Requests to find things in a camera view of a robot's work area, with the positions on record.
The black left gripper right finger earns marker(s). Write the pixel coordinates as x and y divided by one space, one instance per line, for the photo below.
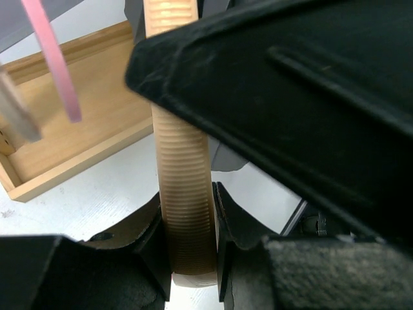
259 269

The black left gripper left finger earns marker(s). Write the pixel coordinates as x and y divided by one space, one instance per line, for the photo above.
125 266

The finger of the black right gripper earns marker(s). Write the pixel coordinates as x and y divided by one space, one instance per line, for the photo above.
318 94

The beige plastic hanger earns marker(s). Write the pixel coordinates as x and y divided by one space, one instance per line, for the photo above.
16 112

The pink plastic hanger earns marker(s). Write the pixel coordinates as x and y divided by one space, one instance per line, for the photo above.
54 57

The grey garment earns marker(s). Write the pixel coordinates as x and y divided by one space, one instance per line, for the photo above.
222 158

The wooden clothes rack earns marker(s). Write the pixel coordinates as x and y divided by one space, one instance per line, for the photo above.
80 128

